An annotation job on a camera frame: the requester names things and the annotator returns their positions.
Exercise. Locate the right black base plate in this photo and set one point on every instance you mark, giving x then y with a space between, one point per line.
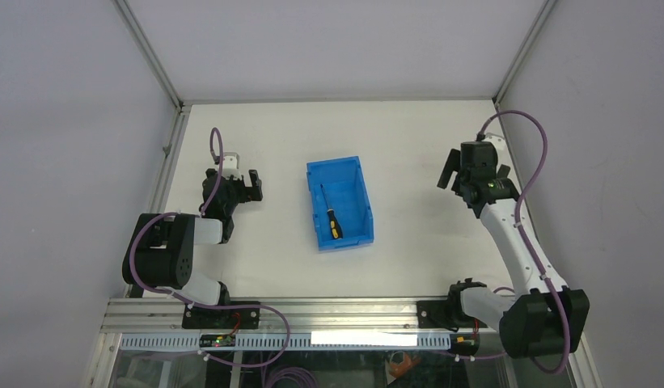
433 316

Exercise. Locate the white slotted cable duct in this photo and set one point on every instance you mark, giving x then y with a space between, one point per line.
316 340

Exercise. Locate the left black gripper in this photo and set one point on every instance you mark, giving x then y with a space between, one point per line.
242 188

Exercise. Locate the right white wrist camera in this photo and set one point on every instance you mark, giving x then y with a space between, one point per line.
498 141

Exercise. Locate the aluminium mounting rail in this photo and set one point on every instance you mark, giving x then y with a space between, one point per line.
304 314

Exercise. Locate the black yellow screwdriver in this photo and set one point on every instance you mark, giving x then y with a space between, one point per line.
334 225

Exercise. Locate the blue plastic bin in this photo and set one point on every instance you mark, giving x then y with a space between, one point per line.
346 188

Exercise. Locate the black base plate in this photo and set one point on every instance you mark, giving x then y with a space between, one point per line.
243 315
433 316

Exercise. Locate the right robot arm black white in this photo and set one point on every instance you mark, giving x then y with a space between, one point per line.
545 317

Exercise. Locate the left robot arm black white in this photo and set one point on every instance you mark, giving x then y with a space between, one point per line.
159 258

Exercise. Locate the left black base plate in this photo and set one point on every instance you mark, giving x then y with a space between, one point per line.
243 315

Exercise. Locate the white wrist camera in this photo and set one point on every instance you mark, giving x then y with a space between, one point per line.
230 166
498 141

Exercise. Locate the orange object under table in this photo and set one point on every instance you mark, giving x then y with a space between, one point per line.
399 363

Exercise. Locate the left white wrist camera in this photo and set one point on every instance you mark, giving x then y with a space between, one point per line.
230 166

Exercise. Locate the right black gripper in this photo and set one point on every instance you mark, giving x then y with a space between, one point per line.
455 175

